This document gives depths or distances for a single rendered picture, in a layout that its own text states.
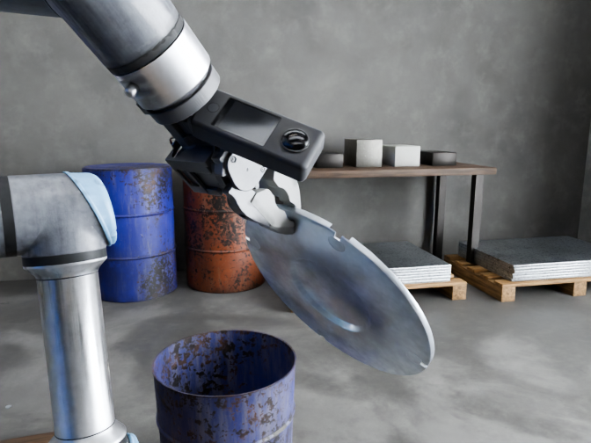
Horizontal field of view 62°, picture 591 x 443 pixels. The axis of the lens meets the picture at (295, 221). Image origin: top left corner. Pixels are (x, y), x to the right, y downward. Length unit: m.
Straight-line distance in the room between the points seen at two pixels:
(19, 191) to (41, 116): 3.33
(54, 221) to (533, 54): 4.54
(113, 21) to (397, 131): 3.96
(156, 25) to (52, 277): 0.47
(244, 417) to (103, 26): 1.14
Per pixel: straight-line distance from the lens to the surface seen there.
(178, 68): 0.43
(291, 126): 0.45
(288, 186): 0.54
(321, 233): 0.53
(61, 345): 0.80
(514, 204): 4.93
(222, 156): 0.46
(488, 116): 4.70
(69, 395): 0.82
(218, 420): 1.39
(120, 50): 0.42
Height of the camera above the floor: 1.16
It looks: 11 degrees down
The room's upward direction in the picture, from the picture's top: straight up
